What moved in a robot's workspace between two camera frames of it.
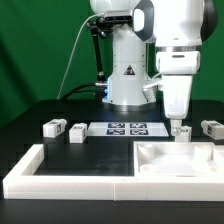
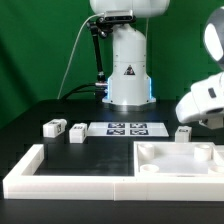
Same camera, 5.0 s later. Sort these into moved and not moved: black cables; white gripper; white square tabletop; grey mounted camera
Moved: white gripper
Not moved: grey mounted camera; black cables; white square tabletop
